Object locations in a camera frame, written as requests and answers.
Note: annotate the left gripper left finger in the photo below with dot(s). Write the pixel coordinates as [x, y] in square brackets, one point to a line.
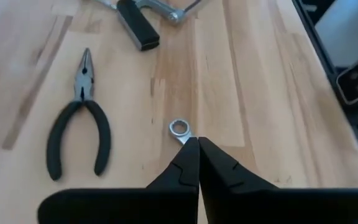
[185, 168]

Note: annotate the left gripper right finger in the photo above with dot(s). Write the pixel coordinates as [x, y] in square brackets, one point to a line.
[219, 174]

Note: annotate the silver combination wrench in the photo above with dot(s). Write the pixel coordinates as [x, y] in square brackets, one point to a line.
[182, 137]

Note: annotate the light grey panel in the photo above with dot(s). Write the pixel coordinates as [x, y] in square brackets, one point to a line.
[350, 28]

